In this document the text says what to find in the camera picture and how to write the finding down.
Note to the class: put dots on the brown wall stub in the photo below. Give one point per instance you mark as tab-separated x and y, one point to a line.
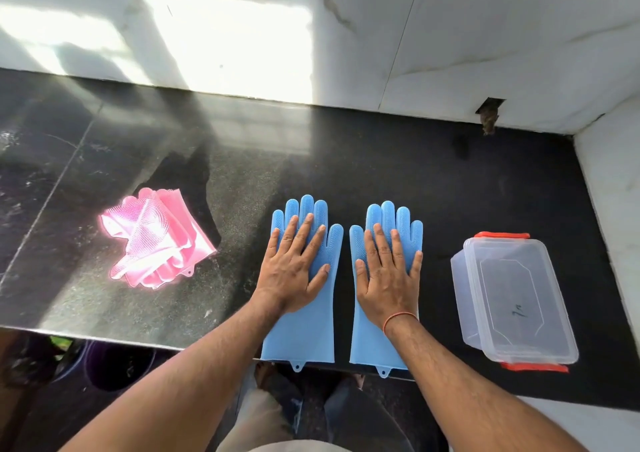
489	116

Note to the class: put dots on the clear plastic lid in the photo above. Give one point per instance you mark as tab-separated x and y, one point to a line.
520	301

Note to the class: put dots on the person's right forearm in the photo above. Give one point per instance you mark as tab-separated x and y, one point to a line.
465	401

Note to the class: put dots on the black lined bin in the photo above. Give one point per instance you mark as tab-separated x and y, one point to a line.
30	361

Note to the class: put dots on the person's right hand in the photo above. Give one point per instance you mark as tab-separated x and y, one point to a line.
387	286

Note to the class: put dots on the person's right foot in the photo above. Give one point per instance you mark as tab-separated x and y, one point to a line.
358	381

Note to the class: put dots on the person's foot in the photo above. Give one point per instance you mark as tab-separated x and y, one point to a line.
265	376
358	381

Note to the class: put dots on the clear plastic box red latches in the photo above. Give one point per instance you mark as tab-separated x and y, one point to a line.
460	296

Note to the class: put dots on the person's left forearm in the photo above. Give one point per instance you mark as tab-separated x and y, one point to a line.
190	386

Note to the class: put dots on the purple bucket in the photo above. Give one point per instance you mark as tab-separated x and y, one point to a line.
120	366

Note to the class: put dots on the white shirt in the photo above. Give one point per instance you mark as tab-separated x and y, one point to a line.
300	446

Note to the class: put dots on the person's left foot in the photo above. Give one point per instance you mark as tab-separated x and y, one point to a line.
265	376

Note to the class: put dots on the pink rubber glove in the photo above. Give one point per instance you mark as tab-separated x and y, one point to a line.
150	271
165	216

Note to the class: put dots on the person's left hand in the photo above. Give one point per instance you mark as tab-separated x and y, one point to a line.
290	281

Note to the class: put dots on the grey trousers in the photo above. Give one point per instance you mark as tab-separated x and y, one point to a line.
260	416

